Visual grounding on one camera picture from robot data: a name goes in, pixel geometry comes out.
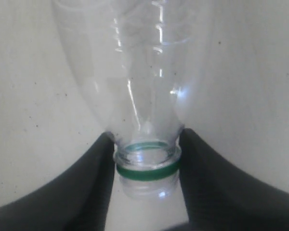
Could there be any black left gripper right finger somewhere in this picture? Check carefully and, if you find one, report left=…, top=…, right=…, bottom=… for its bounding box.
left=179, top=129, right=289, bottom=231

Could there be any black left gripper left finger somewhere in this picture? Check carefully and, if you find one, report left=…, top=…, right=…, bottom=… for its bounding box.
left=0, top=133, right=115, bottom=231

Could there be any clear plastic bottle green label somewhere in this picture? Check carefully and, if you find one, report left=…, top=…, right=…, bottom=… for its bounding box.
left=52, top=0, right=217, bottom=198

